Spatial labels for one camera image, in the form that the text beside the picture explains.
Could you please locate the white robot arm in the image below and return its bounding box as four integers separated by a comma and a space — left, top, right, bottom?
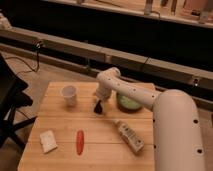
96, 67, 206, 171

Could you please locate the black cable on floor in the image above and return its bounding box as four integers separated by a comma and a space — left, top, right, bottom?
4, 39, 45, 76

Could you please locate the green bowl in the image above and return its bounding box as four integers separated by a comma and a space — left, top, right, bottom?
116, 93, 142, 112

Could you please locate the white squeeze bottle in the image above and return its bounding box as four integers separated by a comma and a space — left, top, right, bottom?
114, 120, 144, 155

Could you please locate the red carrot toy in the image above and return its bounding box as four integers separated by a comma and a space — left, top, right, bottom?
76, 130, 84, 155

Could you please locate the black eraser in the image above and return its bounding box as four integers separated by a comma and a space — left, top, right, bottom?
94, 100, 103, 114

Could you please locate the black office chair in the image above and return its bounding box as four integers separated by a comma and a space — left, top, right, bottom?
0, 54, 36, 149

